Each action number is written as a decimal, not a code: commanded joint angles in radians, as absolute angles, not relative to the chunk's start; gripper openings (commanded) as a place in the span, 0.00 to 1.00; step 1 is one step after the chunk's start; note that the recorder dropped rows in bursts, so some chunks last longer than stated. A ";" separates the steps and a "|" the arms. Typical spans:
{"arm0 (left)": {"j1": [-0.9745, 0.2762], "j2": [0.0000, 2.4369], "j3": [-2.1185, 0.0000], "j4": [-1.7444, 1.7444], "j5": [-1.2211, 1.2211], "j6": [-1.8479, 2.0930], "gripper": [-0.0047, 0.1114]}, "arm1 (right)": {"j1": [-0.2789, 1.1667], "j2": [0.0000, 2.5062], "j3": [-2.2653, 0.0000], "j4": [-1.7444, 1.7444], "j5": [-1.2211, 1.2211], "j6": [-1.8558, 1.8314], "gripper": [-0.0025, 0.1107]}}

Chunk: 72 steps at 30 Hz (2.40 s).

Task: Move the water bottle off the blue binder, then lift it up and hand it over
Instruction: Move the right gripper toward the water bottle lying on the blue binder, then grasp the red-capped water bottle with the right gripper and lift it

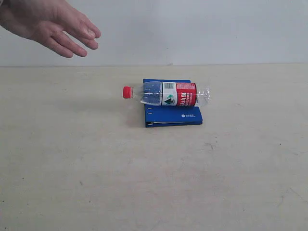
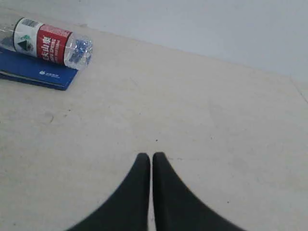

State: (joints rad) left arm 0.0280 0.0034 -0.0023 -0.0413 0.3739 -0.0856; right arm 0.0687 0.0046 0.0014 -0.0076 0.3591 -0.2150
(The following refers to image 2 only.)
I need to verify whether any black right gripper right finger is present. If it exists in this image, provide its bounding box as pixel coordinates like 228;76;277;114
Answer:
152;152;242;231

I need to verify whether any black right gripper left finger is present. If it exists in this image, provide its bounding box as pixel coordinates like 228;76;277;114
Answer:
69;153;151;231

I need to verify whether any blue ring binder notebook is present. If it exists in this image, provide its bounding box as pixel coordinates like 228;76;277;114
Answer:
0;48;78;90

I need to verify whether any clear plastic water bottle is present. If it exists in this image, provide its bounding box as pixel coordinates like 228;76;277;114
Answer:
0;16;93;70

